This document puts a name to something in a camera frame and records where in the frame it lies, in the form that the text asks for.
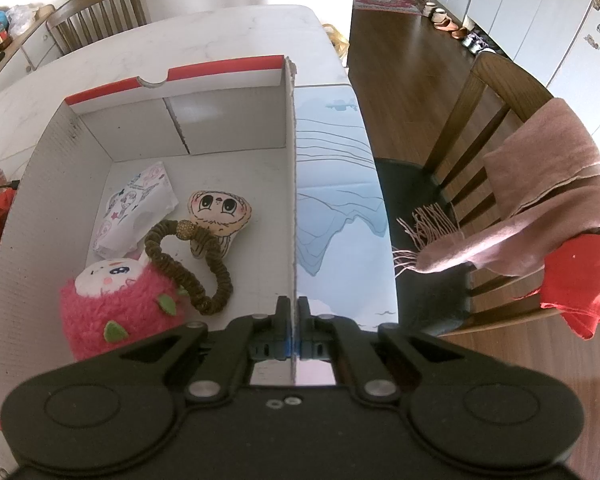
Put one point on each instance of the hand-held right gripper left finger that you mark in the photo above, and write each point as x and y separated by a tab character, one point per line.
280	330

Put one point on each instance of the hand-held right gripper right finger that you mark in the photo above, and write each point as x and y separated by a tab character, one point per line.
305	330

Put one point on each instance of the doll face pouch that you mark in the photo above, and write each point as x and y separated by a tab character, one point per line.
220	210

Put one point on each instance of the pink plush toy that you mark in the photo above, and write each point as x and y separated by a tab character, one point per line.
130	305

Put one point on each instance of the white printed packet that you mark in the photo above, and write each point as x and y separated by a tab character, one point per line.
125	210

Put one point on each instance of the white cardboard box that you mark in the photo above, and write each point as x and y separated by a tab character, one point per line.
220	125

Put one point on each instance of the blue printed table mat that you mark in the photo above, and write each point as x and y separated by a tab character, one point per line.
330	185

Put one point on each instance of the black seat cushion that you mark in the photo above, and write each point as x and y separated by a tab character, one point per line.
410	195

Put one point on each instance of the red cloth on chair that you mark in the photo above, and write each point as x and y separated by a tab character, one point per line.
580	280

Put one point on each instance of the pink fringed scarf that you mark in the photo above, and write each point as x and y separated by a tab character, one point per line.
545	175

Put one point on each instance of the yellow bag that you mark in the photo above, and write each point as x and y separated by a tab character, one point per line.
337	40

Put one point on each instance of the dark wooden chair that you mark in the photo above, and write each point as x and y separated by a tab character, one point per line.
500	80

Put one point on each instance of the row of shoes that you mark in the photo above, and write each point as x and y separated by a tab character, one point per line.
442	22

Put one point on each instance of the white wooden sideboard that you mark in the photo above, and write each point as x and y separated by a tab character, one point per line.
35	45

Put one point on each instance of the clear plastic bag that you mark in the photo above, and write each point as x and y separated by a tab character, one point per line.
22	17

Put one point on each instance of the white cabinet wall unit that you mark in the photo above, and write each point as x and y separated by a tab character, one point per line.
505	5

